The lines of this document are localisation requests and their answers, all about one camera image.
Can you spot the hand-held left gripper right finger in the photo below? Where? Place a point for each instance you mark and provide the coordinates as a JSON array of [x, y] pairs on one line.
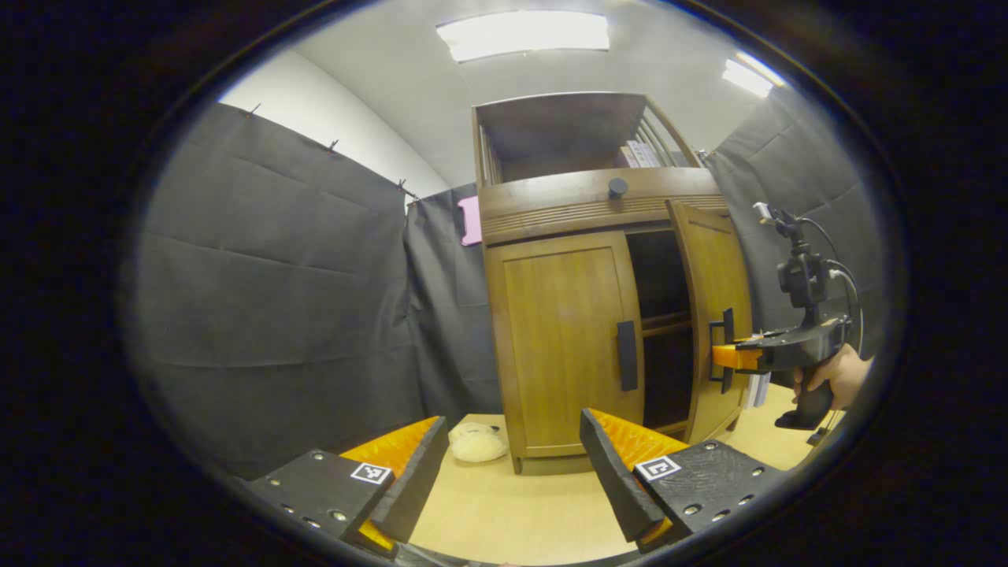
[[614, 476]]

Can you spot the wooden cabinet door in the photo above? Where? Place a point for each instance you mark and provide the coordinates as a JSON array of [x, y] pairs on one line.
[[713, 268], [559, 339]]

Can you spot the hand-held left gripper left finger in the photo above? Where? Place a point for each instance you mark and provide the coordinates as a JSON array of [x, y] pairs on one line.
[[413, 484]]

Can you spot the black round drawer knob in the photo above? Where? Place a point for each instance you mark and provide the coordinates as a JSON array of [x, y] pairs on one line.
[[617, 187]]

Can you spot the white striped book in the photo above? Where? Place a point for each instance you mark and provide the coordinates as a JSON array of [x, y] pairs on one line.
[[752, 391]]

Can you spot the black backdrop cloth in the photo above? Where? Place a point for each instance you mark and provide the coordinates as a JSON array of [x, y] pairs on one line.
[[268, 291]]

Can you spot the large ceiling light panel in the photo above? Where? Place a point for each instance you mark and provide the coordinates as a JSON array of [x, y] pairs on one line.
[[524, 33]]

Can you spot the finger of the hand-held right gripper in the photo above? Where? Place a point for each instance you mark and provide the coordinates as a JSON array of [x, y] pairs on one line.
[[736, 356]]

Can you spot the small ceiling light panel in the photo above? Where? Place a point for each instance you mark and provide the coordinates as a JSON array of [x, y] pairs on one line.
[[748, 77]]

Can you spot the wooden double-door shoe cabinet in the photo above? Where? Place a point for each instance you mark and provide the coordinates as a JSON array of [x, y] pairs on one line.
[[567, 197]]

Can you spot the pink book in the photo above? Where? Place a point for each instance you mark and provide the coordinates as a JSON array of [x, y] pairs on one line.
[[628, 157]]

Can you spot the wooden inner cabinet shelf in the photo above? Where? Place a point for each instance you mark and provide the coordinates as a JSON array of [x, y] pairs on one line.
[[668, 321]]

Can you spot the cream plush toy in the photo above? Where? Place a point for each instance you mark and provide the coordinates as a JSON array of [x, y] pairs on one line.
[[476, 445]]

